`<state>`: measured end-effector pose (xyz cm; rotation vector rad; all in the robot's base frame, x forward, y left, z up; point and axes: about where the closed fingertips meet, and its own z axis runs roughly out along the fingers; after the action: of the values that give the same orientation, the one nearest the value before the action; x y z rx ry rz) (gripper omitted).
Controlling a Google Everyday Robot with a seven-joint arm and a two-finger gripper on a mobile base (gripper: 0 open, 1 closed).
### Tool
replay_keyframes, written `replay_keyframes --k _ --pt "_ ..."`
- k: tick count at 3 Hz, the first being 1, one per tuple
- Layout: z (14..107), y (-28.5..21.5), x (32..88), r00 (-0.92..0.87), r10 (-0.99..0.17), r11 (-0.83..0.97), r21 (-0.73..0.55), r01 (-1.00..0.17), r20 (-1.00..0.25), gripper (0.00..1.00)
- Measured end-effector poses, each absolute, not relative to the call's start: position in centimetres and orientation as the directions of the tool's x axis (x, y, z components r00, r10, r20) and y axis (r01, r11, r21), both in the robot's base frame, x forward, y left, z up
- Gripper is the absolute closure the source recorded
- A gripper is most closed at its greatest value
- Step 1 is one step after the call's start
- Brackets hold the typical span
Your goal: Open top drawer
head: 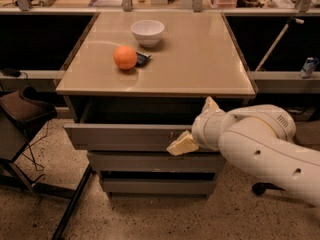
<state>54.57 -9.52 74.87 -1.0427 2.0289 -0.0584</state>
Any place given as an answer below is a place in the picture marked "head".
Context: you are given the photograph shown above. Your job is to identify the black device on shelf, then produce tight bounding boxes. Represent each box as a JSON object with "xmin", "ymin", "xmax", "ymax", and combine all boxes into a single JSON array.
[{"xmin": 0, "ymin": 68, "xmax": 21, "ymax": 77}]

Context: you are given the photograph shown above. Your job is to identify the white bowl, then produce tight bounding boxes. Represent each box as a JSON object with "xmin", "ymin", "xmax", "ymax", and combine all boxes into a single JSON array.
[{"xmin": 131, "ymin": 20, "xmax": 165, "ymax": 47}]

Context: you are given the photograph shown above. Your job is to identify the grey middle drawer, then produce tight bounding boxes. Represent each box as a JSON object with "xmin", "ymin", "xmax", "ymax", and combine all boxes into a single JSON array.
[{"xmin": 87, "ymin": 151, "xmax": 225, "ymax": 173}]

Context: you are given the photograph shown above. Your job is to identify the orange fruit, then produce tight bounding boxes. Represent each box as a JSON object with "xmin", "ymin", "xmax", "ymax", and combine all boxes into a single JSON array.
[{"xmin": 113, "ymin": 46, "xmax": 137, "ymax": 70}]

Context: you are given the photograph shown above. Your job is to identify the blue white can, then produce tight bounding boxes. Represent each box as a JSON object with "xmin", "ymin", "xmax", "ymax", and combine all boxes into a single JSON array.
[{"xmin": 300, "ymin": 57, "xmax": 320, "ymax": 78}]

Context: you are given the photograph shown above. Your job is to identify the grey drawer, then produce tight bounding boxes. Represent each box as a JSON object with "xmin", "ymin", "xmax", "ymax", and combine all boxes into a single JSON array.
[
  {"xmin": 100, "ymin": 179, "xmax": 216, "ymax": 195},
  {"xmin": 65, "ymin": 98, "xmax": 205, "ymax": 152},
  {"xmin": 87, "ymin": 151, "xmax": 225, "ymax": 173}
]

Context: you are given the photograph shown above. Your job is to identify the dark blue snack packet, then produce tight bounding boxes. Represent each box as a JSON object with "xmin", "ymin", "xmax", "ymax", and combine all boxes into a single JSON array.
[{"xmin": 136, "ymin": 52, "xmax": 151, "ymax": 67}]

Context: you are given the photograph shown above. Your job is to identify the grey drawer cabinet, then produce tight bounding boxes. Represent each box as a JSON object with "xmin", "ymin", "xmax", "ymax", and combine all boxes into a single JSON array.
[{"xmin": 57, "ymin": 10, "xmax": 256, "ymax": 198}]

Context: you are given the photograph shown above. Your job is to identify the brown office chair left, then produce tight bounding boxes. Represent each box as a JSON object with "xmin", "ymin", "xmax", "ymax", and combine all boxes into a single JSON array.
[{"xmin": 0, "ymin": 86, "xmax": 94, "ymax": 240}]

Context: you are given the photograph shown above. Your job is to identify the black office chair right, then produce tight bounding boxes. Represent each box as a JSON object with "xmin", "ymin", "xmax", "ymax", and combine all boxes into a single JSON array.
[{"xmin": 252, "ymin": 182, "xmax": 282, "ymax": 196}]

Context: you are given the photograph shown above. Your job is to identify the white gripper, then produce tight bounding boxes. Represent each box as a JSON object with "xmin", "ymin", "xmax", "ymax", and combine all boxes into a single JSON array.
[{"xmin": 167, "ymin": 97, "xmax": 234, "ymax": 156}]

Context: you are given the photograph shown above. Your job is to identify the white stick with black tip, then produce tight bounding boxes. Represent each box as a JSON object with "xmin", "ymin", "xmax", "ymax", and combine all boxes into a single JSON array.
[{"xmin": 256, "ymin": 17, "xmax": 304, "ymax": 71}]

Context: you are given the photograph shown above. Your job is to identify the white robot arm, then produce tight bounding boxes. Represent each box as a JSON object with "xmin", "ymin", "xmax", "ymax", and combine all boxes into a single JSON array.
[{"xmin": 167, "ymin": 97, "xmax": 320, "ymax": 206}]

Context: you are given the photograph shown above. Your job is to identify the grey top drawer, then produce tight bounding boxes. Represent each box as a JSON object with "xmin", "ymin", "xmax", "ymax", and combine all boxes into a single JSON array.
[{"xmin": 65, "ymin": 98, "xmax": 205, "ymax": 152}]

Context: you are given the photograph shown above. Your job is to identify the grey bottom drawer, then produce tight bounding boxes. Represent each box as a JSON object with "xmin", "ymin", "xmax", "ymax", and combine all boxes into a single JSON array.
[{"xmin": 100, "ymin": 179, "xmax": 216, "ymax": 195}]

